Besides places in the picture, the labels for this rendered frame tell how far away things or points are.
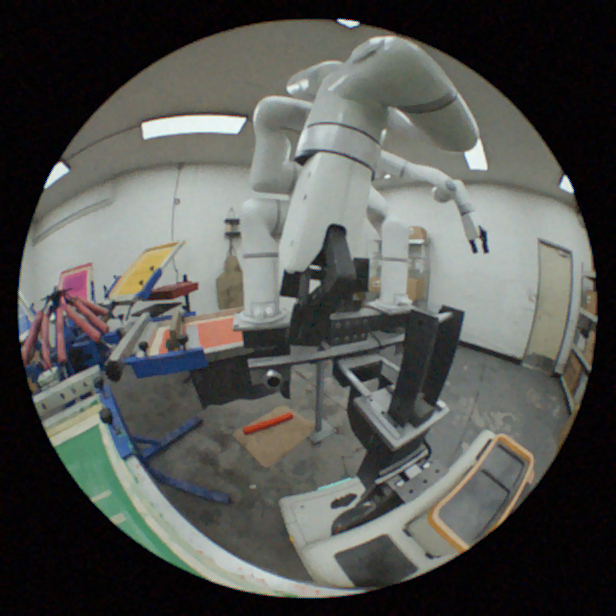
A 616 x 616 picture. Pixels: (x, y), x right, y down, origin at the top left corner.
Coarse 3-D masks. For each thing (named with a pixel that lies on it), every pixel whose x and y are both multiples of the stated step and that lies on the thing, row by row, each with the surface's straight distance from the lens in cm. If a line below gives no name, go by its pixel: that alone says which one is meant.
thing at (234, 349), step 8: (208, 312) 125; (216, 312) 122; (224, 312) 123; (232, 312) 124; (168, 320) 123; (184, 320) 122; (192, 320) 122; (200, 320) 122; (152, 328) 113; (152, 336) 103; (232, 344) 73; (240, 344) 72; (208, 352) 70; (216, 352) 70; (224, 352) 71; (232, 352) 71; (240, 352) 72; (248, 352) 73; (208, 360) 71
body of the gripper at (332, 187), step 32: (320, 160) 14; (352, 160) 15; (320, 192) 13; (352, 192) 14; (288, 224) 18; (320, 224) 13; (352, 224) 14; (288, 256) 14; (320, 256) 15; (352, 256) 14
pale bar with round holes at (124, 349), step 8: (144, 320) 117; (136, 328) 101; (144, 328) 114; (128, 336) 92; (136, 336) 97; (120, 344) 85; (128, 344) 85; (120, 352) 76; (128, 352) 84; (112, 360) 72; (120, 360) 73
